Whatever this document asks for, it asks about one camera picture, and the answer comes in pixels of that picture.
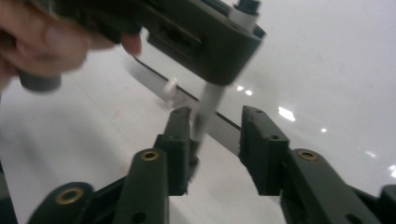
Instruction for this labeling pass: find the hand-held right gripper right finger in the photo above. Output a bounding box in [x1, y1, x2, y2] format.
[238, 105, 291, 197]

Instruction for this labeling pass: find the white whiteboard stand clip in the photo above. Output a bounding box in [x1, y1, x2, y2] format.
[162, 77, 179, 109]

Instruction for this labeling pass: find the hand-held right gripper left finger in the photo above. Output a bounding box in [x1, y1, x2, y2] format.
[154, 105, 192, 197]

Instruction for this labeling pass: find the white whiteboard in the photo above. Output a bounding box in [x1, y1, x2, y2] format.
[132, 0, 396, 200]

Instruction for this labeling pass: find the white marker with black cap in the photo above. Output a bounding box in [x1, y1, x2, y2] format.
[186, 0, 262, 182]

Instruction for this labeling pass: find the white table cover sheet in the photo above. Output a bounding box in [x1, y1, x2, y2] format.
[0, 43, 288, 224]

